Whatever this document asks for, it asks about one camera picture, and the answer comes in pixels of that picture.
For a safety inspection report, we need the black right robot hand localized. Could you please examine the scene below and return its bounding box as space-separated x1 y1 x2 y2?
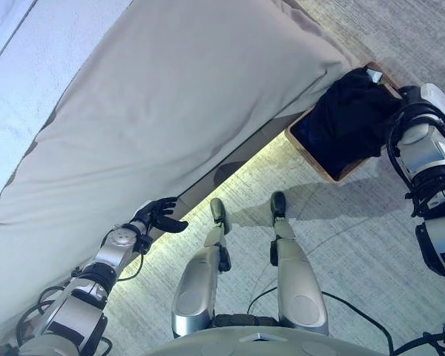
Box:
397 85 423 111

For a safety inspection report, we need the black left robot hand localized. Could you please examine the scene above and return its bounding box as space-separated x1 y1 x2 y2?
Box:
133 197 189 234

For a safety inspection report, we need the black garment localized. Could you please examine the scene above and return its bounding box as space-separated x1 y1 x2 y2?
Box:
292 66 404 179

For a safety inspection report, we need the brown wicker basket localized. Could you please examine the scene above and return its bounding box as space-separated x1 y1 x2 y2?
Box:
285 60 404 185

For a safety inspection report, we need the grey striped area rug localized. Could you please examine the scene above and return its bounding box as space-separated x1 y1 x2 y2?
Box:
102 0 445 356

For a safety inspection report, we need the silver right robot leg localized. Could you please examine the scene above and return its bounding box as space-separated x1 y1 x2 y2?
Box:
269 190 330 337

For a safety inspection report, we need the grey robot torso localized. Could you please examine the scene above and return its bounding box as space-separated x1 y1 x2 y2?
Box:
140 329 391 356

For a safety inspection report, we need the white duvet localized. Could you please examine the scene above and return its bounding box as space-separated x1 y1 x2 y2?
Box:
0 0 131 218

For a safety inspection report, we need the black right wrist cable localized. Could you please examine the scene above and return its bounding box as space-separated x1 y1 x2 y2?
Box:
386 106 445 220

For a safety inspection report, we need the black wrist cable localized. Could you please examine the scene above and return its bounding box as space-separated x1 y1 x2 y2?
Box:
386 106 445 220
116 251 145 283

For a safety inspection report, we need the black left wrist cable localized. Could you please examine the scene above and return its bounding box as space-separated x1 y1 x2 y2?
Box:
116 251 145 283

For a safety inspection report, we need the brown bed frame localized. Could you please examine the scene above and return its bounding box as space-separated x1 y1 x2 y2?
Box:
147 106 309 243

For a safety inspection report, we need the black floor tether cable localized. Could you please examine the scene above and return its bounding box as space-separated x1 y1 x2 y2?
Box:
247 285 395 354

